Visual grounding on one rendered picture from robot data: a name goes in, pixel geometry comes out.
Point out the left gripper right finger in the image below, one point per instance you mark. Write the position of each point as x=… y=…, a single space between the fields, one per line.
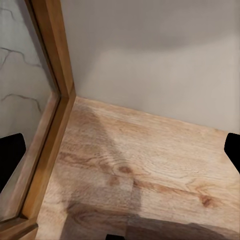
x=232 y=149

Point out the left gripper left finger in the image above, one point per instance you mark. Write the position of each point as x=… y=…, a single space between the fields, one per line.
x=12 y=149

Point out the door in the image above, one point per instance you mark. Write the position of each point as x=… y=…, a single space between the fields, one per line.
x=37 y=94

